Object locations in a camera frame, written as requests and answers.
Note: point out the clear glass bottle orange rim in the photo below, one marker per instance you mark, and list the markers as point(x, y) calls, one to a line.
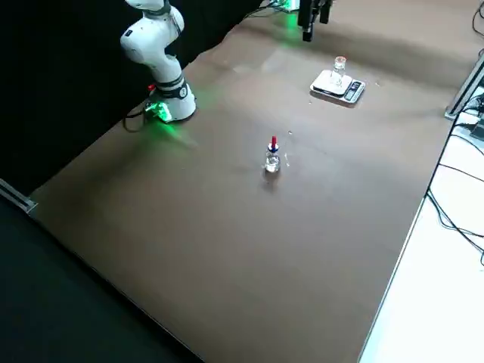
point(339, 73)

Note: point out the glass dropper red bulb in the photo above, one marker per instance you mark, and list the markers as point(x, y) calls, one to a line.
point(273, 140)

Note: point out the silver electronic balance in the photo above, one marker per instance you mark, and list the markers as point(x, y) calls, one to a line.
point(353, 92)

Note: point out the clear dropper bottle blue collar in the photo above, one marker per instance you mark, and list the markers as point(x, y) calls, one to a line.
point(272, 162)

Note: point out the black backdrop cloth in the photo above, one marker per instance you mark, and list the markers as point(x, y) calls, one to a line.
point(56, 75)

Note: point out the white side table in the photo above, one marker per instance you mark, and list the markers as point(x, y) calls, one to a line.
point(435, 302)

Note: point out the aluminium camera mount post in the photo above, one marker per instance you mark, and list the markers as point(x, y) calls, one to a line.
point(463, 94)

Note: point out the aluminium frame profile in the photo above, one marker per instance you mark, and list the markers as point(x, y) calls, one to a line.
point(19, 198)

